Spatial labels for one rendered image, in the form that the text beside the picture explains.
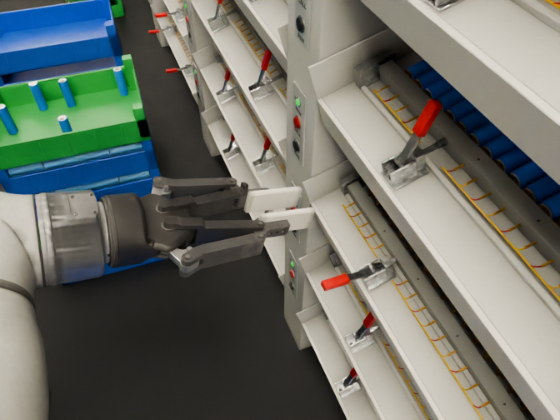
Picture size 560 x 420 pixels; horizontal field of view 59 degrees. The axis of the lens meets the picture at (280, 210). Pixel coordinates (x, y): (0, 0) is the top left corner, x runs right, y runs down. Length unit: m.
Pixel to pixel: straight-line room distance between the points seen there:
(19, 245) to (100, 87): 0.76
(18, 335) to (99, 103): 0.80
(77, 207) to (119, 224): 0.04
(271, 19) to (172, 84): 1.17
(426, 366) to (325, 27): 0.40
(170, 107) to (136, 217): 1.32
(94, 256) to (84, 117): 0.67
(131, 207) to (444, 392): 0.39
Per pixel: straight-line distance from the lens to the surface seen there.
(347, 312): 0.85
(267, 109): 0.91
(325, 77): 0.61
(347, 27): 0.59
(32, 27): 1.51
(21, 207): 0.50
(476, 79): 0.38
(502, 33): 0.38
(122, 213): 0.50
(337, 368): 1.01
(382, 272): 0.65
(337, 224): 0.72
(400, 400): 0.80
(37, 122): 1.17
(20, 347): 0.42
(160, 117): 1.76
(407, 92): 0.57
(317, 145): 0.67
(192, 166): 1.56
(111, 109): 1.14
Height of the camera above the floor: 1.06
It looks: 49 degrees down
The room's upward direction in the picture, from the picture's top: straight up
